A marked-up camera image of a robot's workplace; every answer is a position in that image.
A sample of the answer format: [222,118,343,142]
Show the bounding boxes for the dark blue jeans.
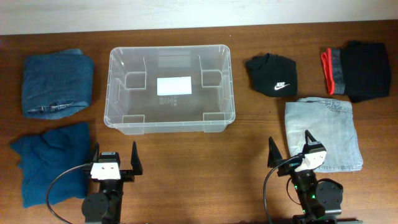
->
[21,49,95,119]

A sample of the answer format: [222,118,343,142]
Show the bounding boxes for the white label in container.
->
[157,77,192,96]

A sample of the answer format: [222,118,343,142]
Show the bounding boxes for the dark blue teal cloth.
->
[11,122,91,208]

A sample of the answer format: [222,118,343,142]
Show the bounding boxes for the folded light blue jeans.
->
[285,97,363,173]

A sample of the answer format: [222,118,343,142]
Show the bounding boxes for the black shorts red waistband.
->
[321,40,392,103]

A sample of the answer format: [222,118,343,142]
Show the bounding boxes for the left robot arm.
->
[81,142,143,224]

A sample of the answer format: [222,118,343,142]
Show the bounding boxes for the clear plastic storage container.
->
[104,44,236,135]

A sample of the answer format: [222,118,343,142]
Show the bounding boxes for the black Nike shirt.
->
[245,53,298,97]

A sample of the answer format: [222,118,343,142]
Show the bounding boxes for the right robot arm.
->
[263,130,343,223]

